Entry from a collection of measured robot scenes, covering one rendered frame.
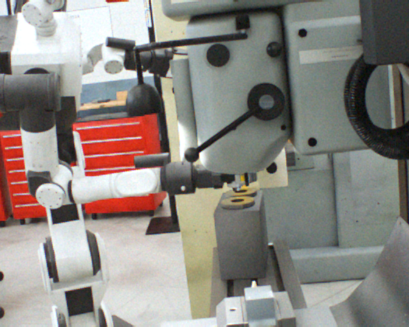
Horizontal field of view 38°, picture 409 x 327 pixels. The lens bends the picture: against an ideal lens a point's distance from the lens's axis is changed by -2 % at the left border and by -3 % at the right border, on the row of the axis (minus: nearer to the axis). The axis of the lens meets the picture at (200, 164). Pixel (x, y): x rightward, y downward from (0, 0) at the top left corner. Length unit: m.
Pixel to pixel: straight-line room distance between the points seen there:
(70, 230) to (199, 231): 1.38
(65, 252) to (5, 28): 0.66
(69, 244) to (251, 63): 0.90
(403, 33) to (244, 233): 0.82
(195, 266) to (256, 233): 1.62
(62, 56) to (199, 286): 1.88
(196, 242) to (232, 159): 1.96
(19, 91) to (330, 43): 0.76
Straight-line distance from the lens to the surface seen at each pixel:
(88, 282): 1.91
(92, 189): 1.65
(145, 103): 1.21
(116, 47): 2.04
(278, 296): 1.24
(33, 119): 1.55
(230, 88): 1.17
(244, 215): 1.58
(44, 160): 1.61
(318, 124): 1.17
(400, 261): 1.44
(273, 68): 1.17
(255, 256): 1.61
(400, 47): 0.93
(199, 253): 3.17
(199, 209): 3.10
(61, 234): 1.84
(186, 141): 1.26
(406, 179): 1.45
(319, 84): 1.16
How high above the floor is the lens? 1.57
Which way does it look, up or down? 11 degrees down
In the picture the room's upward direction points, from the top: 7 degrees counter-clockwise
